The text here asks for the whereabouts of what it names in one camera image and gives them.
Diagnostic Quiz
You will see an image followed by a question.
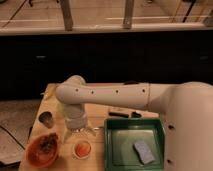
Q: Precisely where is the green plastic toy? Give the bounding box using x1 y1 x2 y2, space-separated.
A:
57 103 65 117

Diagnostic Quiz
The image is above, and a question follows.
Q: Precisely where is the white ribbed gripper body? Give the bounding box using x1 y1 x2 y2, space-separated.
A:
63 104 88 131

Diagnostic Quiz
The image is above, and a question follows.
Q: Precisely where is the small black object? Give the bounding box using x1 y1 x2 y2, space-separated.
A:
131 112 142 118

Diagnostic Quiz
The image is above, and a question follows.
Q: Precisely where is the grey metal cup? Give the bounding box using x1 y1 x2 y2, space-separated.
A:
38 111 54 129

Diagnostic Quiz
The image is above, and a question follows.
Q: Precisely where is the black marker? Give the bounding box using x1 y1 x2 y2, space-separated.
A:
108 112 129 118

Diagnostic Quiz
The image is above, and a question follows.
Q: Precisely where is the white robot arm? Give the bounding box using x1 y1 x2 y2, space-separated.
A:
56 75 213 171

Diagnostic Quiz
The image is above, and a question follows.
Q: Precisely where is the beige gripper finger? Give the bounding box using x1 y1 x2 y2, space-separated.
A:
84 125 96 136
63 129 72 143

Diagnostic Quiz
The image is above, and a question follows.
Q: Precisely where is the orange bowl with food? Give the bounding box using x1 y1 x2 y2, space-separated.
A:
26 133 59 168

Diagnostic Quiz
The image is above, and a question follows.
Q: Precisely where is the green plastic bin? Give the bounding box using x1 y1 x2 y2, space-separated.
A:
104 118 164 171

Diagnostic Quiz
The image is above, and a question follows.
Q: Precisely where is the blue sponge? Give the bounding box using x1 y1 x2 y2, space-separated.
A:
133 140 155 164

